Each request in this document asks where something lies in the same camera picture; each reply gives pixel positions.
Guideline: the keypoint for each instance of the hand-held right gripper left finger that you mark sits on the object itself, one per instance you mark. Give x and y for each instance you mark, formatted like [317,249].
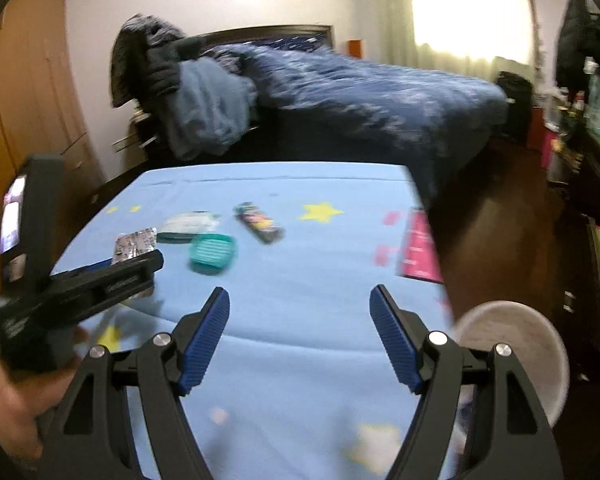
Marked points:
[205,342]

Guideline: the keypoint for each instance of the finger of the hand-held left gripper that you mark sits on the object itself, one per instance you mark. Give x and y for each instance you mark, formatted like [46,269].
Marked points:
[110,282]

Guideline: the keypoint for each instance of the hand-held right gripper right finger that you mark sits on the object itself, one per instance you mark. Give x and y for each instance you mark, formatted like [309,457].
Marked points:
[395,342]

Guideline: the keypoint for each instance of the silver foil wrapper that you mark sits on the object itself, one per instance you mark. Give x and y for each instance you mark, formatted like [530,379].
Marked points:
[134,246]

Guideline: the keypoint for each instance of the teal plastic container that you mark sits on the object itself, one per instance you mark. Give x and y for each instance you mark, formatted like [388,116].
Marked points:
[213,255]

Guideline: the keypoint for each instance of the white and teal wrapper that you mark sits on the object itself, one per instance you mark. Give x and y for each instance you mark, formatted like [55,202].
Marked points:
[187,225]

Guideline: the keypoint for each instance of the white plastic bin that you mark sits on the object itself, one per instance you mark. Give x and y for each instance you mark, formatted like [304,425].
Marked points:
[512,355]

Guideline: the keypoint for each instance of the dark colourful snack wrapper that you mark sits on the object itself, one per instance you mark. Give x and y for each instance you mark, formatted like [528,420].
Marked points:
[259,222]

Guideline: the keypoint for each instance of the person's left hand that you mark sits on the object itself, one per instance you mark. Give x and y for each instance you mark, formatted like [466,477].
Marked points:
[17,405]

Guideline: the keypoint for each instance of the light blue printed tablecloth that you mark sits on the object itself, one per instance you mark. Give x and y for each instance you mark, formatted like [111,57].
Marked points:
[290,270]

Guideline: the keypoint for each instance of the wooden wardrobe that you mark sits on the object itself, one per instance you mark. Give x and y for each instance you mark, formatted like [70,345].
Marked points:
[25,110]

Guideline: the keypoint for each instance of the light blue fleece blanket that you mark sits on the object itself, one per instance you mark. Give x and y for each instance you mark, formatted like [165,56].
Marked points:
[205,110]

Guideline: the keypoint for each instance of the pile of dark clothes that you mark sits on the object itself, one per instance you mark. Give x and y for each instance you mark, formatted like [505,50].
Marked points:
[145,62]

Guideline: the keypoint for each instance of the dark wooden dresser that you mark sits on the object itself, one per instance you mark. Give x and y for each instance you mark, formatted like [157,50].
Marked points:
[592,200]

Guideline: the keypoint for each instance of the bed with blue duvet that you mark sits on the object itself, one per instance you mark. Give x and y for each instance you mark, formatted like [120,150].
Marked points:
[360,100]

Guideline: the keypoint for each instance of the pink storage container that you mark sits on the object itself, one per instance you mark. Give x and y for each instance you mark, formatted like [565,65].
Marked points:
[542,135]

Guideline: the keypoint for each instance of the black suitcase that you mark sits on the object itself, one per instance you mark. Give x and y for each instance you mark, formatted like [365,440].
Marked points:
[515,105]

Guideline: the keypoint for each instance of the orange wooden cabinet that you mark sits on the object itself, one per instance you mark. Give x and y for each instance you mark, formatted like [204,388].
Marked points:
[356,47]

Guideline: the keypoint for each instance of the sheer window curtain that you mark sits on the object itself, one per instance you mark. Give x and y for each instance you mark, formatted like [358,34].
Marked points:
[460,15]

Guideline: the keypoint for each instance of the hanging black coat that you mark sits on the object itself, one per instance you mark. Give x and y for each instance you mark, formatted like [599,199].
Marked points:
[577,45]

